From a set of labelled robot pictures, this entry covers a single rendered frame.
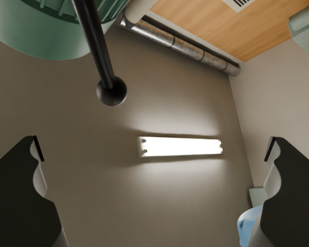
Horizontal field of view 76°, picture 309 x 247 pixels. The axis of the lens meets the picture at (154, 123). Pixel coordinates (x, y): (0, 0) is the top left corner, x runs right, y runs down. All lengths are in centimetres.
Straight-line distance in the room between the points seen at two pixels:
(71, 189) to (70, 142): 33
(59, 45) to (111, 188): 144
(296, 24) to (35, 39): 218
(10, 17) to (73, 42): 6
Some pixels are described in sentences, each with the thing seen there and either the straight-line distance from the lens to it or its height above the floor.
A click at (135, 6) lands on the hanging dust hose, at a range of 202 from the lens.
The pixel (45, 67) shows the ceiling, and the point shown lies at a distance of 172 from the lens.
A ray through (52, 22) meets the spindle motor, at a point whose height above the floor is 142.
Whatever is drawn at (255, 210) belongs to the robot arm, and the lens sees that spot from 45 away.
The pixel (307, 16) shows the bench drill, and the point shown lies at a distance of 228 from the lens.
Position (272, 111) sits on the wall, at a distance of 324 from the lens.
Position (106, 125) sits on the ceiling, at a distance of 169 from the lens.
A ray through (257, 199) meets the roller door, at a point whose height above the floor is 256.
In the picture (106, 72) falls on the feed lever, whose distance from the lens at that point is 19.
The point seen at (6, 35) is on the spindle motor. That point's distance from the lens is 29.
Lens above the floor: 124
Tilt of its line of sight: 47 degrees up
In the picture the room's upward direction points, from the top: 113 degrees counter-clockwise
